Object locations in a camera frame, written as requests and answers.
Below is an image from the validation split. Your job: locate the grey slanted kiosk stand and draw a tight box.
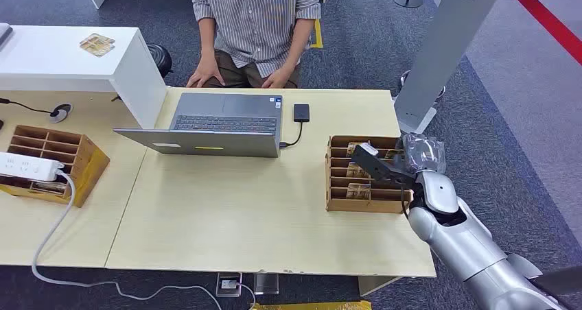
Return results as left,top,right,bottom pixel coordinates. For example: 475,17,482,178
393,0,508,135

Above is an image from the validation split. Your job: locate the grey open laptop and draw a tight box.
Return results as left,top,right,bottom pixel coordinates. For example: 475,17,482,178
113,92,283,159

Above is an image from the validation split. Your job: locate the white power strip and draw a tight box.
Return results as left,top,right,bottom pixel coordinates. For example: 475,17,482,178
0,151,66,183

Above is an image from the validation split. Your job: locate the person's right hand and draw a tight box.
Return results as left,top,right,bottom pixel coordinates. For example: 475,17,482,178
185,53,226,89

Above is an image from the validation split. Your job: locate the wooden slotted organizer box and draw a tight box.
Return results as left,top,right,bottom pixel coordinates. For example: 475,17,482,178
0,124,111,208

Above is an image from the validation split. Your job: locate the red barrier belt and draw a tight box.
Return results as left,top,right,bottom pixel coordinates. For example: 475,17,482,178
505,0,582,67

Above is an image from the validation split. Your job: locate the person's left hand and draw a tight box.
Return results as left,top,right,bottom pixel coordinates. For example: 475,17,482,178
261,64,297,90

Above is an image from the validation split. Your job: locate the wooden card organizer with cards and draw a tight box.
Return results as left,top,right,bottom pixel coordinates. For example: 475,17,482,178
324,135,415,215

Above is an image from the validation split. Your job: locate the white table leg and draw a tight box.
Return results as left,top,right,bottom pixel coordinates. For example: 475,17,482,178
358,276,403,298

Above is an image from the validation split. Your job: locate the thin black cable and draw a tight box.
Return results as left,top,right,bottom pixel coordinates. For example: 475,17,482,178
0,97,60,116

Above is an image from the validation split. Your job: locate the yellow sheet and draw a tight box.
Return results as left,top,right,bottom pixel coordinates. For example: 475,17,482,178
251,300,373,310

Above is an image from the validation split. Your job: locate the grey-white power strip cable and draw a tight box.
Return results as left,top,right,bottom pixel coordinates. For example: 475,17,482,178
30,169,224,310

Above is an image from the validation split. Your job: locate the grey desk cable grommet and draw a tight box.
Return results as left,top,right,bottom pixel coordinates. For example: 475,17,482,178
49,103,73,124

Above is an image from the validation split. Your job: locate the person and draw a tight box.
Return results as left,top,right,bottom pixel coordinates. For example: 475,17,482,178
185,0,323,90

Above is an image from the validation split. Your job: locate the black drive cable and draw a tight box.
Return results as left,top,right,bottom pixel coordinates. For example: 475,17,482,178
279,121,304,150

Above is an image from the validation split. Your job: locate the clear plastic bracket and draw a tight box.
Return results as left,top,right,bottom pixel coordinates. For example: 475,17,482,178
253,272,280,296

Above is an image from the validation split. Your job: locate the white raised counter box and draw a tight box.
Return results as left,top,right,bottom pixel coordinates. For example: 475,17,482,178
0,25,167,130

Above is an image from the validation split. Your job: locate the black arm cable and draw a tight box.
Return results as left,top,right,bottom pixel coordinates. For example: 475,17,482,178
399,186,411,222

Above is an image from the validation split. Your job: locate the metal floor socket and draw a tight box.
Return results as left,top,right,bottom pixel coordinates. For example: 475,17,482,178
215,272,243,298

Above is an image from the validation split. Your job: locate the dark device edge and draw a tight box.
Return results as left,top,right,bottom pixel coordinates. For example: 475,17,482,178
0,22,14,50

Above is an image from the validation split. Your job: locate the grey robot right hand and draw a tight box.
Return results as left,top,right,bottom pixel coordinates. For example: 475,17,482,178
394,132,447,176

